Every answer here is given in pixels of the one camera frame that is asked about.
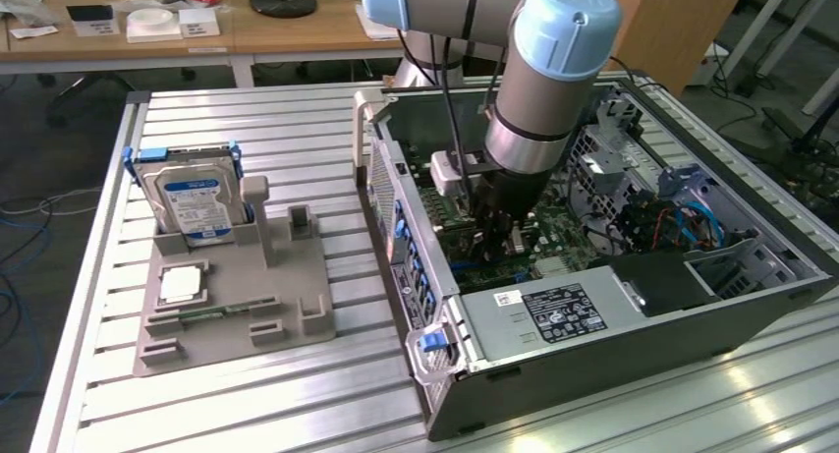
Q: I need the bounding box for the black chair base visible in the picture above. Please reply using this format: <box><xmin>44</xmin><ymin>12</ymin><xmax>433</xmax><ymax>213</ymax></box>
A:
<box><xmin>37</xmin><ymin>71</ymin><xmax>136</xmax><ymax>128</ymax></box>

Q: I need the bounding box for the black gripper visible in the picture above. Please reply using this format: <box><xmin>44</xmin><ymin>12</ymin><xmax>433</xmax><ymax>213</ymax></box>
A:
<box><xmin>472</xmin><ymin>170</ymin><xmax>552</xmax><ymax>228</ymax></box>

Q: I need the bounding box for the white table frame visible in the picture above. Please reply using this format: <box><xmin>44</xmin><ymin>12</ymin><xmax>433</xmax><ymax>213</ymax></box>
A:
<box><xmin>717</xmin><ymin>0</ymin><xmax>839</xmax><ymax>116</ymax></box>

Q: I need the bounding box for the wooden cabinet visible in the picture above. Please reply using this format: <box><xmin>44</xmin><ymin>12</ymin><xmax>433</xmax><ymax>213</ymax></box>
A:
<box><xmin>588</xmin><ymin>0</ymin><xmax>752</xmax><ymax>94</ymax></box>

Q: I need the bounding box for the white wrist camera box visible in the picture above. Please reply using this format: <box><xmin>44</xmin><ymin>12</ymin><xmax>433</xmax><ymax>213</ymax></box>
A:
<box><xmin>429</xmin><ymin>150</ymin><xmax>488</xmax><ymax>198</ymax></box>

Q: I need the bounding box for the green RAM stick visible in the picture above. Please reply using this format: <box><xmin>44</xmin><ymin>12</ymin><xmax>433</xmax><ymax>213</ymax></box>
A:
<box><xmin>173</xmin><ymin>303</ymin><xmax>264</xmax><ymax>321</ymax></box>

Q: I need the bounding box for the blue case latch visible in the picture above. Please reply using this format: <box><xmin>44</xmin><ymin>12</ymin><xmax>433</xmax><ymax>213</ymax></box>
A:
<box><xmin>419</xmin><ymin>327</ymin><xmax>453</xmax><ymax>355</ymax></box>

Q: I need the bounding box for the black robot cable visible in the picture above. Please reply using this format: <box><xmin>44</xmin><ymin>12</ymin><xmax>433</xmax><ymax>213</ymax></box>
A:
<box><xmin>428</xmin><ymin>29</ymin><xmax>475</xmax><ymax>213</ymax></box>

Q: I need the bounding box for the red wire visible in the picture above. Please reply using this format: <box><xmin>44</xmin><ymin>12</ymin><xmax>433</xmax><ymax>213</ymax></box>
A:
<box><xmin>647</xmin><ymin>207</ymin><xmax>687</xmax><ymax>252</ymax></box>

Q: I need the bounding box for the small white box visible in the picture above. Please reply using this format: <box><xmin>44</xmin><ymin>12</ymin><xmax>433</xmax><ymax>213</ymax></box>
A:
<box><xmin>177</xmin><ymin>8</ymin><xmax>221</xmax><ymax>39</ymax></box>

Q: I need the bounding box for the blue wire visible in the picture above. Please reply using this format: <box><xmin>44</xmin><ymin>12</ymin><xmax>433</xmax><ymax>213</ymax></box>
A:
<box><xmin>677</xmin><ymin>201</ymin><xmax>727</xmax><ymax>254</ymax></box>

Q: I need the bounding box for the silver chipset heat sink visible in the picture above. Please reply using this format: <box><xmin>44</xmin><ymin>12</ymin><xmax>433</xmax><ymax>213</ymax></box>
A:
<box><xmin>536</xmin><ymin>256</ymin><xmax>573</xmax><ymax>279</ymax></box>

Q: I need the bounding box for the grey parts rack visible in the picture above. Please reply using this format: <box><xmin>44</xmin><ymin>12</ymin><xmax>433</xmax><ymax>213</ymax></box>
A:
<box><xmin>132</xmin><ymin>175</ymin><xmax>336</xmax><ymax>378</ymax></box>

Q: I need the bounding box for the clear plastic bag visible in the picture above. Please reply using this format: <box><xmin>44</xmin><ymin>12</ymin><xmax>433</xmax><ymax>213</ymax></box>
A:
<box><xmin>0</xmin><ymin>0</ymin><xmax>61</xmax><ymax>28</ymax></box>

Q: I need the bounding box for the green motherboard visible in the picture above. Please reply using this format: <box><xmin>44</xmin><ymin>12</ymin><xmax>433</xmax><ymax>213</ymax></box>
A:
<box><xmin>399</xmin><ymin>142</ymin><xmax>617</xmax><ymax>292</ymax></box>

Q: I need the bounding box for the black and white box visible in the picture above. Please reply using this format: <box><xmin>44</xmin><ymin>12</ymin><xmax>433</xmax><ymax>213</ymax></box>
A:
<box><xmin>66</xmin><ymin>4</ymin><xmax>120</xmax><ymax>37</ymax></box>

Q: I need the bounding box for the hard disk in blue carrier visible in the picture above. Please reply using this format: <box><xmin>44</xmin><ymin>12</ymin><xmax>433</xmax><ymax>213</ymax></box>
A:
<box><xmin>121</xmin><ymin>145</ymin><xmax>245</xmax><ymax>251</ymax></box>

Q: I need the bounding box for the silver CPU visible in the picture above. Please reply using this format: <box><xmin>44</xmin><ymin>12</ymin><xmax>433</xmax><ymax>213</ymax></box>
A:
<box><xmin>158</xmin><ymin>268</ymin><xmax>204</xmax><ymax>305</ymax></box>

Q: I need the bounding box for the black round lamp base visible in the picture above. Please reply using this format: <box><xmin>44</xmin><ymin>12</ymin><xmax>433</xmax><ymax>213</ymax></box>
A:
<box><xmin>248</xmin><ymin>0</ymin><xmax>320</xmax><ymax>19</ymax></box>

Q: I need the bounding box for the open black PC case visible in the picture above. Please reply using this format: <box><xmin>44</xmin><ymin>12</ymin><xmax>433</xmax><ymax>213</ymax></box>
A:
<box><xmin>351</xmin><ymin>69</ymin><xmax>839</xmax><ymax>442</ymax></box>

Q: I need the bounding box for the white box with tape roll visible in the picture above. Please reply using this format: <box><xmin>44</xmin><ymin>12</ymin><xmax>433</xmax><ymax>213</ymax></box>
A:
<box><xmin>124</xmin><ymin>8</ymin><xmax>185</xmax><ymax>44</ymax></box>

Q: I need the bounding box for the grey power supply unit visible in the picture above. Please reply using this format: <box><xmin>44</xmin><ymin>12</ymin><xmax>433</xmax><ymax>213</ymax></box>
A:
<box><xmin>457</xmin><ymin>268</ymin><xmax>649</xmax><ymax>364</ymax></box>

